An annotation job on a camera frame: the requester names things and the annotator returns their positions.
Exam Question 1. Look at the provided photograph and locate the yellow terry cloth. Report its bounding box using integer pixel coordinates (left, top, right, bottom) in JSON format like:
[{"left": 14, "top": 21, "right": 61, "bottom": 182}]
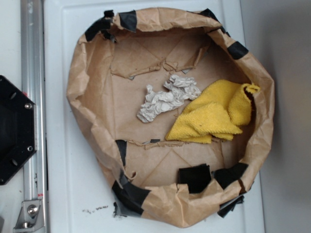
[{"left": 165, "top": 80, "right": 260, "bottom": 144}]

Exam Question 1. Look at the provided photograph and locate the crumpled white paper towel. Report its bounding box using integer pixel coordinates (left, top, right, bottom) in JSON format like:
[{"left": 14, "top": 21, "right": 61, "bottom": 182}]
[{"left": 137, "top": 74, "right": 201, "bottom": 123}]

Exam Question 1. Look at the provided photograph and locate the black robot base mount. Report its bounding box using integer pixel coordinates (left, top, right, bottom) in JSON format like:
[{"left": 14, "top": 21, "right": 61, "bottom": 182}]
[{"left": 0, "top": 75, "right": 36, "bottom": 185}]

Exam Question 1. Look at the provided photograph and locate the metal corner bracket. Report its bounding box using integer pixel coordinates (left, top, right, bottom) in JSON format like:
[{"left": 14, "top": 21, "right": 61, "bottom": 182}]
[{"left": 13, "top": 200, "right": 46, "bottom": 233}]

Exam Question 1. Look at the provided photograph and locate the aluminium extrusion rail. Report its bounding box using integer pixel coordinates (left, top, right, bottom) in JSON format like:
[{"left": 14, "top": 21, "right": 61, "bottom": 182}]
[{"left": 20, "top": 0, "right": 50, "bottom": 233}]

